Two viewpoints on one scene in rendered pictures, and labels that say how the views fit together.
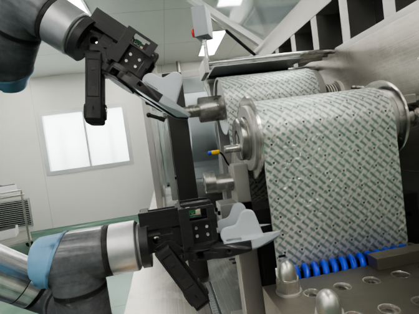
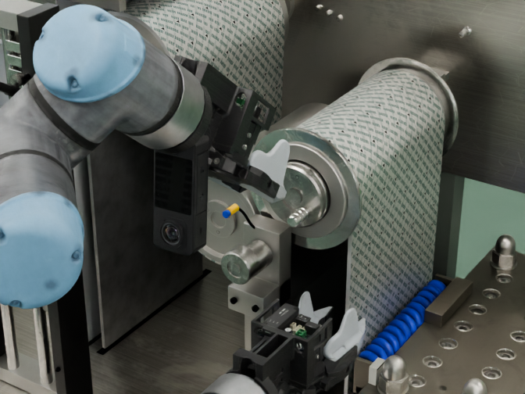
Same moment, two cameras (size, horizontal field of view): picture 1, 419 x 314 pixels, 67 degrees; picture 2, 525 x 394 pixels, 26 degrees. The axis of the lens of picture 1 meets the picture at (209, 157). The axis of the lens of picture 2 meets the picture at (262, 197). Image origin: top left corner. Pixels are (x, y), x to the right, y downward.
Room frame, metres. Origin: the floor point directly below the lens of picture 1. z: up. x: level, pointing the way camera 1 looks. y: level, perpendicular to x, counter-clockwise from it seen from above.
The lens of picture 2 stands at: (-0.15, 0.81, 1.85)
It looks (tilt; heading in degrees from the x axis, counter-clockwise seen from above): 28 degrees down; 311
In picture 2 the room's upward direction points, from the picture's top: straight up
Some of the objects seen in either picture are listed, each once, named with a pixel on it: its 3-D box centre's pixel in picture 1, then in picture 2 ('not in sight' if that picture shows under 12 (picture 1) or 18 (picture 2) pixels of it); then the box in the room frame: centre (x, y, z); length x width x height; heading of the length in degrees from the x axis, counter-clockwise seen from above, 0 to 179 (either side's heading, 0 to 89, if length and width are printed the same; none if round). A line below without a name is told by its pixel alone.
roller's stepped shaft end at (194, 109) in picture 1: (187, 111); not in sight; (0.80, 0.04, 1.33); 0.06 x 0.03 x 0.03; 98
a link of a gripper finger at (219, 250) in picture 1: (222, 247); (326, 365); (0.46, 0.00, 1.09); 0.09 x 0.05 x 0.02; 89
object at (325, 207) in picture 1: (338, 209); (394, 262); (0.52, -0.20, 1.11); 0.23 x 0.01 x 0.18; 98
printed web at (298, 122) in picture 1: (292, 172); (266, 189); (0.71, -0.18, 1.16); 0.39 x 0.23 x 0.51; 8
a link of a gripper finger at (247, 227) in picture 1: (250, 227); (348, 329); (0.47, -0.05, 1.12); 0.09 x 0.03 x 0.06; 89
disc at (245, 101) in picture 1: (249, 137); (303, 189); (0.56, -0.07, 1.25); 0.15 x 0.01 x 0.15; 8
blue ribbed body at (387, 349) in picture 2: (354, 264); (406, 324); (0.49, -0.21, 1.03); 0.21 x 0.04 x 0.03; 98
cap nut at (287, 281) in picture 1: (287, 276); (394, 372); (0.43, -0.09, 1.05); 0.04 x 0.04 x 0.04
